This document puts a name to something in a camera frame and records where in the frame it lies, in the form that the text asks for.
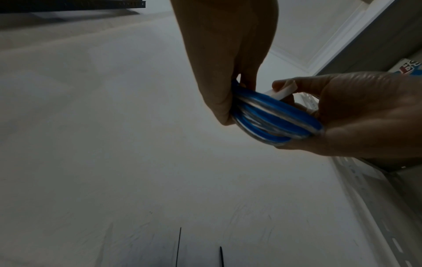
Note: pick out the blue printed box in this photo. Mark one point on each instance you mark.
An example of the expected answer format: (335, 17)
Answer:
(408, 66)

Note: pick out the person's right hand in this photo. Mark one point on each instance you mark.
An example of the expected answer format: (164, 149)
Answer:
(362, 117)

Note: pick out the black metal frame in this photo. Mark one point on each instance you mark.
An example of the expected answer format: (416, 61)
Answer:
(66, 4)

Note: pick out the white perforated shelf upright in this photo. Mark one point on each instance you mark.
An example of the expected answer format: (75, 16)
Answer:
(359, 187)

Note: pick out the person's left hand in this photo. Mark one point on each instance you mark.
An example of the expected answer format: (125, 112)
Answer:
(227, 39)

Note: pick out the grey shelf board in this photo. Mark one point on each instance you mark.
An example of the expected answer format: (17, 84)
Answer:
(405, 198)
(379, 39)

